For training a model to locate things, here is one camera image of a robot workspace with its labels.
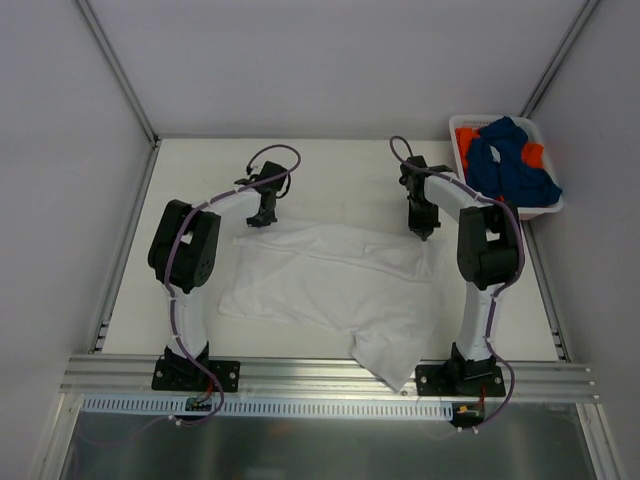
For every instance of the aluminium frame post right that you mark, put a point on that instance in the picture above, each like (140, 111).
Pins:
(568, 41)

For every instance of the white t shirt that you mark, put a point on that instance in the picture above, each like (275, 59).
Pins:
(380, 288)

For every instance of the orange t shirt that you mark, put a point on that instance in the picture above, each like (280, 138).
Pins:
(519, 183)

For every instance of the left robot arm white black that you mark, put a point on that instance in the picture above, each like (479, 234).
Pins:
(184, 248)

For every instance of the aluminium frame post left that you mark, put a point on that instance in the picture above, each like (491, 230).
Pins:
(109, 54)

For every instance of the aluminium mounting rail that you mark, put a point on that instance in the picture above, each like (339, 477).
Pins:
(535, 382)

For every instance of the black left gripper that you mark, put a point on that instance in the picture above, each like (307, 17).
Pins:
(263, 219)

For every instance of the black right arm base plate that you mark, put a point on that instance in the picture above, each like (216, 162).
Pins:
(440, 380)

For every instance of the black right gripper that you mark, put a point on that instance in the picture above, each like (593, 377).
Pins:
(423, 222)

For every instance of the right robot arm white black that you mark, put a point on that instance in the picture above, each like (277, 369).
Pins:
(489, 250)

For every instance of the white slotted cable duct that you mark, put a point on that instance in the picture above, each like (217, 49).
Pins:
(270, 407)

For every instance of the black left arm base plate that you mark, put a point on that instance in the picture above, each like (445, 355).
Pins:
(178, 374)

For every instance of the aluminium frame post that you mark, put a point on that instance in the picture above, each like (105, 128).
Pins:
(568, 41)
(109, 54)

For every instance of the blue t shirt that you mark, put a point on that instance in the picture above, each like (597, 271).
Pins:
(509, 138)

